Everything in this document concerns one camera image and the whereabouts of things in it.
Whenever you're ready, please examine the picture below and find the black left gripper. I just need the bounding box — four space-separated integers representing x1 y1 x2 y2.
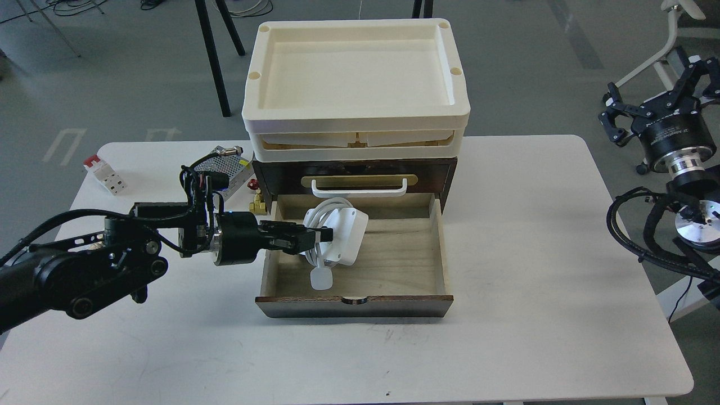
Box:
211 211 334 266

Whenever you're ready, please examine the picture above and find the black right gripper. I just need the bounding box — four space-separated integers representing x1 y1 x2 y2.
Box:
597 55 718 173

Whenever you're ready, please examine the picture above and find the white charger with cable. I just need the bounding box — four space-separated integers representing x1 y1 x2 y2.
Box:
303 197 368 290

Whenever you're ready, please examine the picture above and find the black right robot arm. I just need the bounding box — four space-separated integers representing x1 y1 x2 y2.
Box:
598 47 718 306

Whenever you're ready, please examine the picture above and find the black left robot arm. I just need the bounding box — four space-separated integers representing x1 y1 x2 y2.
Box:
1 147 334 332

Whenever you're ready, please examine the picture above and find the dark wooden cabinet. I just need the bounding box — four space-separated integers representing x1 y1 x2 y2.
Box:
253 158 457 219

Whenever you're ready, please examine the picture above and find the metal mesh power supply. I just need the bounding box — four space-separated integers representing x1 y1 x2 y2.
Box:
195 151 254 201

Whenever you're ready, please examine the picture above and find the open wooden drawer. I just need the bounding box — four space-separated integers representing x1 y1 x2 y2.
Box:
255 194 453 318

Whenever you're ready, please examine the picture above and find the cream plastic tray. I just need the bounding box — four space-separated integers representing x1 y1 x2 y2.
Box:
242 18 471 163

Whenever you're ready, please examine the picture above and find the white terminal block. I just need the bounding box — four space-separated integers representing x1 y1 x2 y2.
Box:
83 154 127 194

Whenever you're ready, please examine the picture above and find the white drawer handle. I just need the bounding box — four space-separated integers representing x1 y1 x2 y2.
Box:
311 178 407 199

